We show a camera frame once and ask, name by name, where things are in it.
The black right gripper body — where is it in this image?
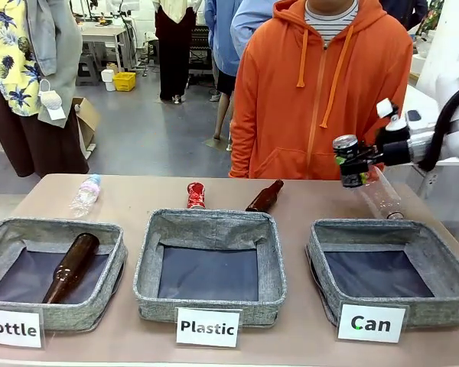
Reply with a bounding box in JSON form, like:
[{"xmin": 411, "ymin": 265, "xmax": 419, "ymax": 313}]
[{"xmin": 373, "ymin": 125, "xmax": 413, "ymax": 167}]

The black crushed drink can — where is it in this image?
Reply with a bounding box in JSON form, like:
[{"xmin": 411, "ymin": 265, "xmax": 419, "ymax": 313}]
[{"xmin": 332, "ymin": 134, "xmax": 369, "ymax": 189}]

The large clear plastic bottle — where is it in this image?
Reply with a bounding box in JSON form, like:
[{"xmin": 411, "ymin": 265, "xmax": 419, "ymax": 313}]
[{"xmin": 353, "ymin": 165, "xmax": 405, "ymax": 221}]

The brown glass bottle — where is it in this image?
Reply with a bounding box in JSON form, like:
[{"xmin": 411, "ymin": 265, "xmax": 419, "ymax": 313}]
[
  {"xmin": 41, "ymin": 232, "xmax": 101, "ymax": 305},
  {"xmin": 245, "ymin": 179, "xmax": 285, "ymax": 213}
]

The red crushed drink can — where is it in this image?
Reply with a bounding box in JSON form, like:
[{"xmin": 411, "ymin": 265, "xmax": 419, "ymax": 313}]
[{"xmin": 186, "ymin": 181, "xmax": 208, "ymax": 210}]

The small pink-label plastic bottle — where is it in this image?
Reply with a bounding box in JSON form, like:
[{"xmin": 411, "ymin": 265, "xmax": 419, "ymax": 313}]
[{"xmin": 69, "ymin": 173, "xmax": 103, "ymax": 219}]

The grey fabric basket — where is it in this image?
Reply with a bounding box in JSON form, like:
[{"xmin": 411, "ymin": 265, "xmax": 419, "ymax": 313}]
[
  {"xmin": 132, "ymin": 207, "xmax": 288, "ymax": 328},
  {"xmin": 304, "ymin": 218, "xmax": 459, "ymax": 330},
  {"xmin": 0, "ymin": 217, "xmax": 129, "ymax": 332}
]

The white Can label sign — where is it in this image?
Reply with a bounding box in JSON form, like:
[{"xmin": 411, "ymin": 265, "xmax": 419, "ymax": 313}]
[{"xmin": 337, "ymin": 301, "xmax": 409, "ymax": 344}]

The person in orange hoodie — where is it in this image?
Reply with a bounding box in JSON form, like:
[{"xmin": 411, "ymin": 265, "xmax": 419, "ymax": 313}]
[{"xmin": 228, "ymin": 0, "xmax": 415, "ymax": 181}]

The person in blue shirt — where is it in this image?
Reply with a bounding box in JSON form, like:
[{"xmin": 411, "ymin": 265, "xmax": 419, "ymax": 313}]
[{"xmin": 203, "ymin": 0, "xmax": 276, "ymax": 151}]

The person in black skirt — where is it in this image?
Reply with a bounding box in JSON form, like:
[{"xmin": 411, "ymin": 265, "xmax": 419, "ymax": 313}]
[{"xmin": 152, "ymin": 0, "xmax": 195, "ymax": 105}]

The white Plastic label sign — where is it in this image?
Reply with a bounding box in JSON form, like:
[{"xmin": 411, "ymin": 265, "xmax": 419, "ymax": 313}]
[{"xmin": 175, "ymin": 306, "xmax": 243, "ymax": 349}]

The yellow plastic crate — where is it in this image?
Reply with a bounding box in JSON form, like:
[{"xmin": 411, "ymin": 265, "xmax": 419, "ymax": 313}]
[{"xmin": 112, "ymin": 70, "xmax": 137, "ymax": 93}]

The white plastic bucket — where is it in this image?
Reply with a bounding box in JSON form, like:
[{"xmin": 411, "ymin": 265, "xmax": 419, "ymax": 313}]
[{"xmin": 100, "ymin": 68, "xmax": 118, "ymax": 93}]

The brown cardboard box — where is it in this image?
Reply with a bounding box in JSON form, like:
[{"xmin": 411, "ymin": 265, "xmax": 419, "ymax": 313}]
[{"xmin": 71, "ymin": 96, "xmax": 101, "ymax": 158}]

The grey step stool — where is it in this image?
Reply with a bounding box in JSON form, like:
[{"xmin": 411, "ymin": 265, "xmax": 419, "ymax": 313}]
[{"xmin": 75, "ymin": 53, "xmax": 101, "ymax": 87}]

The white workbench table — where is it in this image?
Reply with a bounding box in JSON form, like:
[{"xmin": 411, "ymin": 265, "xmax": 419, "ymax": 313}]
[{"xmin": 79, "ymin": 23, "xmax": 128, "ymax": 73}]

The white face mask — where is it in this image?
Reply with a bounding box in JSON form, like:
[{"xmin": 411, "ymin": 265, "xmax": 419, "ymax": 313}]
[{"xmin": 37, "ymin": 79, "xmax": 67, "ymax": 120}]

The person in yellow floral shirt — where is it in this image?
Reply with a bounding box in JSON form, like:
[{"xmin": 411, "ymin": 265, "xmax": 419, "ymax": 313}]
[{"xmin": 0, "ymin": 0, "xmax": 90, "ymax": 179}]

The white Bottle label sign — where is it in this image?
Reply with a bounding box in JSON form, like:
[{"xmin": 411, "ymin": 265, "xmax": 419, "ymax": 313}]
[{"xmin": 0, "ymin": 307, "xmax": 44, "ymax": 349}]

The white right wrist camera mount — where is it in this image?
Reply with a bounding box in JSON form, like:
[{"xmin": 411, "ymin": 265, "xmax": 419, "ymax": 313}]
[{"xmin": 376, "ymin": 98, "xmax": 408, "ymax": 132}]

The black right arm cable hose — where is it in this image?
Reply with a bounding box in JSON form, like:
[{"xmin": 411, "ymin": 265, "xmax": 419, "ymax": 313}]
[{"xmin": 417, "ymin": 75, "xmax": 459, "ymax": 173}]

